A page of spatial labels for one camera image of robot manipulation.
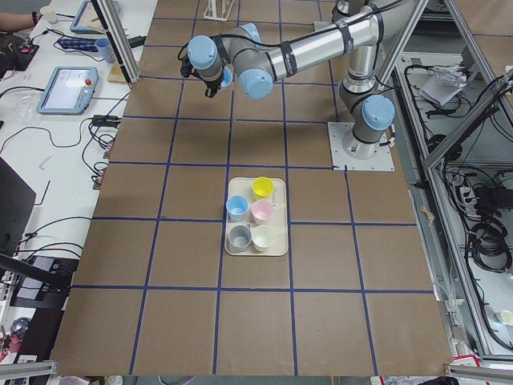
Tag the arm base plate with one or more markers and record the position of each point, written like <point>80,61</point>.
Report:
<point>348,154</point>

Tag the yellow cup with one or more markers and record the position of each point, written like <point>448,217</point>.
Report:
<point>262,188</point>

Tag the blue-grey ikea cup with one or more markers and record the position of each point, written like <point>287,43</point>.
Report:
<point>227,79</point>

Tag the aluminium frame post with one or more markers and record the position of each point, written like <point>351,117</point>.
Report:
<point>105,8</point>

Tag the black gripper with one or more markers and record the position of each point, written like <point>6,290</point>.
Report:
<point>211,83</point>

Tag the black laptop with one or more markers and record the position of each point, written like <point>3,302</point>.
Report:
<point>17,201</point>

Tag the blue teach pendant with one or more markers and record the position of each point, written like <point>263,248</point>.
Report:
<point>86,20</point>
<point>69,91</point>

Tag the grey cup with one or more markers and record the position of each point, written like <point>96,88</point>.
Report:
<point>239,239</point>

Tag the wooden mug tree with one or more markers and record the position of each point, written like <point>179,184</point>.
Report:
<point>118,68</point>

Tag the blue teach pendant far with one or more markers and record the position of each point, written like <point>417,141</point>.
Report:
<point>86,20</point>

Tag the light blue cup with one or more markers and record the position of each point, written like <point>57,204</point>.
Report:
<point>237,208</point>

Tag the black power adapter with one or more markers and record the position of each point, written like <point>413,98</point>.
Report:
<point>137,41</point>

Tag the cream white cup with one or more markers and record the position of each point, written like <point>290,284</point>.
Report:
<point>263,237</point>

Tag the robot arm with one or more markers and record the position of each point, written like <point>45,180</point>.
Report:
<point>240,53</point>

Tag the operator hand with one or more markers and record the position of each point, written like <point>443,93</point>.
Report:
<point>36,16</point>

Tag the blue teach pendant near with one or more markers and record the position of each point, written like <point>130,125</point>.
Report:
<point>69,91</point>

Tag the blue cup on desk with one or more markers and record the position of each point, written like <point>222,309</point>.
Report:
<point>105,50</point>

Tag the white wire cup rack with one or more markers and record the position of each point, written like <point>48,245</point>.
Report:
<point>218,10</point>

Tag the pink cup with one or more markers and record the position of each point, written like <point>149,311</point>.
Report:
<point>262,212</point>

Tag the cream plastic tray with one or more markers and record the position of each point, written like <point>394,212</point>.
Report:
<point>279,222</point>

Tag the plaid pencil case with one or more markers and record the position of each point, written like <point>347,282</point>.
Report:
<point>78,44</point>

